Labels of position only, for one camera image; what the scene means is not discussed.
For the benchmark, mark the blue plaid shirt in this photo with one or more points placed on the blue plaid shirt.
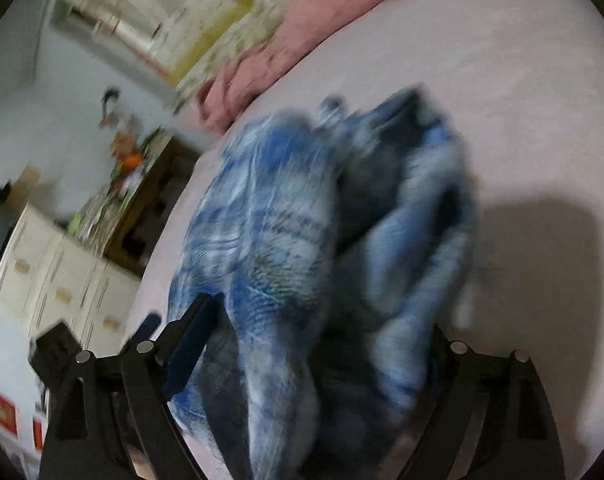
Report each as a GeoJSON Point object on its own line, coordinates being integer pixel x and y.
{"type": "Point", "coordinates": [282, 240]}

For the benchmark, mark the orange toy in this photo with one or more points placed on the orange toy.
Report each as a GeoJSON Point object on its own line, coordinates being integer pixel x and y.
{"type": "Point", "coordinates": [131, 161]}

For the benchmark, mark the red wall sticker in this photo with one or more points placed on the red wall sticker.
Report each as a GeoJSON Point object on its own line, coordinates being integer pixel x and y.
{"type": "Point", "coordinates": [5, 410]}

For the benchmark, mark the pink bed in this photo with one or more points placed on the pink bed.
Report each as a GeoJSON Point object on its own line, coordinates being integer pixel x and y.
{"type": "Point", "coordinates": [507, 110]}

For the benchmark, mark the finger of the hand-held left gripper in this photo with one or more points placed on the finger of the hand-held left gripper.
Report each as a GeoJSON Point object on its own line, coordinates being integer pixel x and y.
{"type": "Point", "coordinates": [149, 327]}
{"type": "Point", "coordinates": [54, 352]}

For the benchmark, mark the tree print curtain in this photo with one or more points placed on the tree print curtain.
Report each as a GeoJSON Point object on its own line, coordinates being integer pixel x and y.
{"type": "Point", "coordinates": [192, 15]}

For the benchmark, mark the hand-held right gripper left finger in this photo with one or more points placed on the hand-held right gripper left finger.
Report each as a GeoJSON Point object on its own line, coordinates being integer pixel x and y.
{"type": "Point", "coordinates": [189, 350]}

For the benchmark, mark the pink checked quilt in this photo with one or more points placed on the pink checked quilt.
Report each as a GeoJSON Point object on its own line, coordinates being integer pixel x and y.
{"type": "Point", "coordinates": [332, 15]}

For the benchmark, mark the dark wooden desk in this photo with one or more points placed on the dark wooden desk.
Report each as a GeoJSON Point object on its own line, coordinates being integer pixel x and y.
{"type": "Point", "coordinates": [152, 210]}

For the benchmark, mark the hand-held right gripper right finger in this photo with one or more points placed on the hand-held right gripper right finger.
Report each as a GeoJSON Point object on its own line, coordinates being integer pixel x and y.
{"type": "Point", "coordinates": [464, 367]}

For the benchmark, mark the white drawer cabinet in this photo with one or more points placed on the white drawer cabinet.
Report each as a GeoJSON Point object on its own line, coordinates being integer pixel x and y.
{"type": "Point", "coordinates": [57, 280]}

